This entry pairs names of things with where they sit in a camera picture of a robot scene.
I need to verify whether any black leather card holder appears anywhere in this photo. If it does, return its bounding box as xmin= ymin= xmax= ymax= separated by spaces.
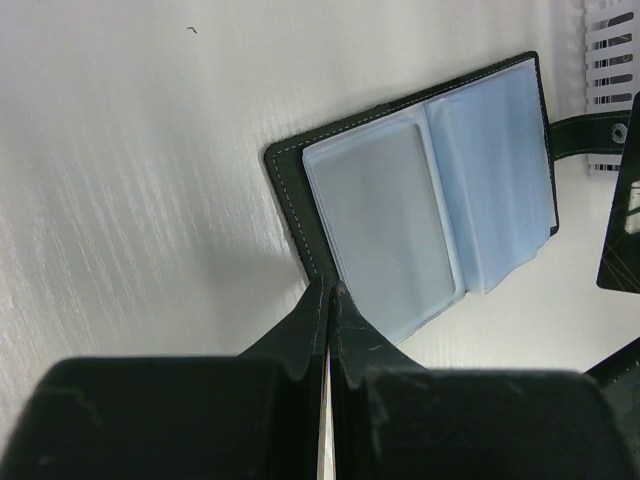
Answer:
xmin=263 ymin=51 xmax=630 ymax=343

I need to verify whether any black card with gold print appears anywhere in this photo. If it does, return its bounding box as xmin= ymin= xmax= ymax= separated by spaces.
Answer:
xmin=596 ymin=94 xmax=639 ymax=294

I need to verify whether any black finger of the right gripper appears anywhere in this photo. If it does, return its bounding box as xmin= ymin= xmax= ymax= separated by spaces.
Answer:
xmin=585 ymin=338 xmax=640 ymax=387

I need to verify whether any white plastic basket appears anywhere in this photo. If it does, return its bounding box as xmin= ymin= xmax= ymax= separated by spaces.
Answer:
xmin=582 ymin=0 xmax=640 ymax=179

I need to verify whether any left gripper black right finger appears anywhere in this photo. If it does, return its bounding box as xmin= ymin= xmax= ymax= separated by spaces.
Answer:
xmin=329 ymin=283 xmax=639 ymax=479

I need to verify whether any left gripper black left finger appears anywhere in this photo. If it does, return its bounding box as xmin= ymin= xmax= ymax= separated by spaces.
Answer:
xmin=1 ymin=277 xmax=330 ymax=479

